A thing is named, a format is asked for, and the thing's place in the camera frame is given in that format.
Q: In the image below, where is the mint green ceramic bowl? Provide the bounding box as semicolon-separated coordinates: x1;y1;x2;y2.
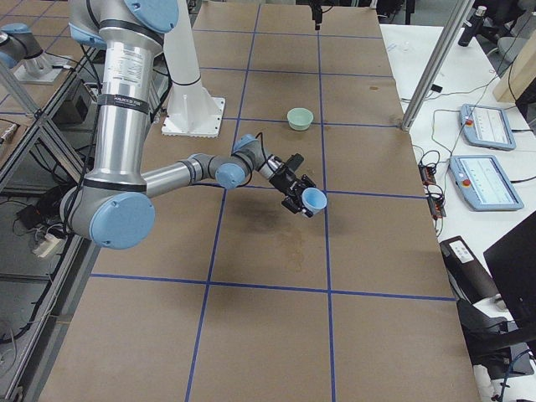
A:
286;107;314;131

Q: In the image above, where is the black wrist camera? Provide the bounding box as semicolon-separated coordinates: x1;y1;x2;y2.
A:
286;153;304;172

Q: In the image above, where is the orange black circuit board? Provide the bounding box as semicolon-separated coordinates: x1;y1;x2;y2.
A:
418;162;446;220

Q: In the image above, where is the blue teach pendant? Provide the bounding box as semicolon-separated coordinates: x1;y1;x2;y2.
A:
460;104;516;151
449;155;524;212

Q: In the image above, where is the black water bottle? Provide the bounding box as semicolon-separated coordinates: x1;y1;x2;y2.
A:
457;6;487;47

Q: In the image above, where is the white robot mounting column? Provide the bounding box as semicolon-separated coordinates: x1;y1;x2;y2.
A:
162;0;225;138

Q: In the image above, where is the black device white label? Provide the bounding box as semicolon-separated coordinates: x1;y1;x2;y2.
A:
440;236;503;304

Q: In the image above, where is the aluminium frame post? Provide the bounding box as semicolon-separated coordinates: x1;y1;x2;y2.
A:
400;0;473;131

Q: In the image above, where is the near blue teach pendant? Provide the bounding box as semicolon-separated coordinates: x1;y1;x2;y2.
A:
449;155;524;212

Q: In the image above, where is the black computer monitor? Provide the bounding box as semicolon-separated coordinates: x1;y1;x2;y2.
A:
484;213;535;327

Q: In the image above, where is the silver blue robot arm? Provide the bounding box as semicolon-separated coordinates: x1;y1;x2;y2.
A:
61;1;327;250

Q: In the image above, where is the white power strip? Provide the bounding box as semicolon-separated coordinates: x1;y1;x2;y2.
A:
33;234;63;258

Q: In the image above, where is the far blue teach pendant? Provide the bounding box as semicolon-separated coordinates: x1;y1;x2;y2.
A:
460;104;516;151

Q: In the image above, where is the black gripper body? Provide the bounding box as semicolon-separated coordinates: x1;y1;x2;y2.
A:
308;0;322;10
269;165;304;205

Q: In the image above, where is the light blue paper cup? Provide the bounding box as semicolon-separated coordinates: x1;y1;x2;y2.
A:
301;187;327;215

